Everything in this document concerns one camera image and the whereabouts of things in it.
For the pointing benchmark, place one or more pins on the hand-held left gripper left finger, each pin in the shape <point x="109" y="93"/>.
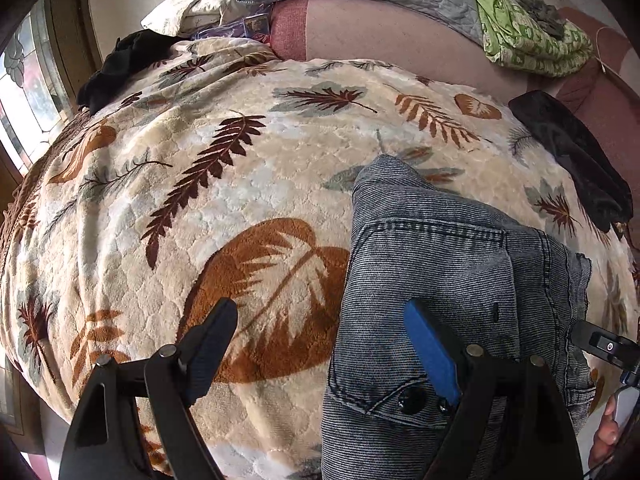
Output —
<point x="210" y="355"/>

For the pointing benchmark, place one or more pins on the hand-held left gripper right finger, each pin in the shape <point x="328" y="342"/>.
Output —
<point x="435" y="355"/>

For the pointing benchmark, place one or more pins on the grey denim pants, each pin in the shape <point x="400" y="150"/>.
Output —
<point x="440" y="260"/>

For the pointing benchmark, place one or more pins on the person's right hand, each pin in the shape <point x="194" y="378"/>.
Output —
<point x="602" y="440"/>

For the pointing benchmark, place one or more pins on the leaf printed blanket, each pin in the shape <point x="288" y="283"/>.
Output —
<point x="200" y="160"/>

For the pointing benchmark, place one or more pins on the large black garment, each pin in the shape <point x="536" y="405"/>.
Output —
<point x="565" y="150"/>

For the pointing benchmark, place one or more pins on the small black garment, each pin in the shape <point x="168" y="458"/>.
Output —
<point x="120" y="67"/>

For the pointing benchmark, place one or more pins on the green patterned blanket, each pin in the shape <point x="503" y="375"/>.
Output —
<point x="520" y="47"/>

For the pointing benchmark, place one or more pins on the pink sofa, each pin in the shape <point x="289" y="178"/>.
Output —
<point x="400" y="40"/>

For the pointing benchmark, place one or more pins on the grey fuzzy cloth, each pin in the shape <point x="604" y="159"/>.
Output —
<point x="535" y="7"/>

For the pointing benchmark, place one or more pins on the white cloth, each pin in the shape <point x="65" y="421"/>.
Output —
<point x="200" y="7"/>

